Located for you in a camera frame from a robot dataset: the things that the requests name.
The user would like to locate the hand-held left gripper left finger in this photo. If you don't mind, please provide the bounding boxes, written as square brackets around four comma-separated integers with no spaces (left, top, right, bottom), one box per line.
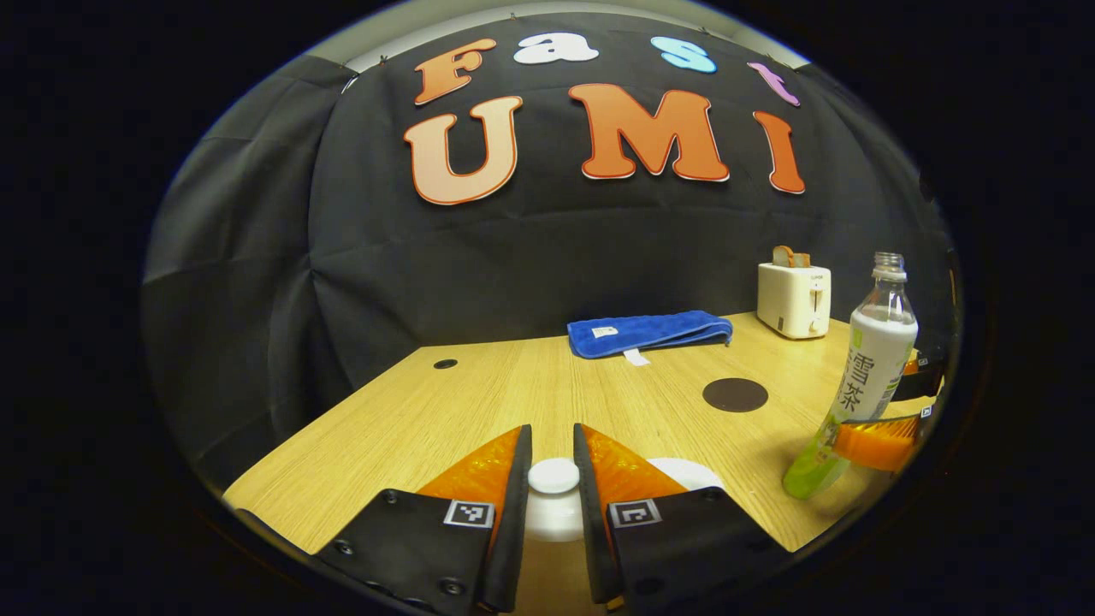
[312,423,533,615]

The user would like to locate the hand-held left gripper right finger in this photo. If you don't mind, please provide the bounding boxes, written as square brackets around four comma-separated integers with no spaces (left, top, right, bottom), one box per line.
[572,423,792,610]

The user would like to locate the clear water bottle green label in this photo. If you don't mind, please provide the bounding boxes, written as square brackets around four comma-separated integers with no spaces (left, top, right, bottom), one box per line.
[783,252,920,501]

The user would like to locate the dark round coaster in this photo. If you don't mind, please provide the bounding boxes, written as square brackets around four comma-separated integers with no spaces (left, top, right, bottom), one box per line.
[702,377,769,413]

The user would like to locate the cream white toaster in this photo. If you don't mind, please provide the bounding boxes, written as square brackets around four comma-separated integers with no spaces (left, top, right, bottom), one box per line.
[756,261,832,341]

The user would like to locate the blue towel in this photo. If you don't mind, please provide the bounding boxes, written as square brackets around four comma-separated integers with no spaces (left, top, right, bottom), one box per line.
[567,310,734,367]

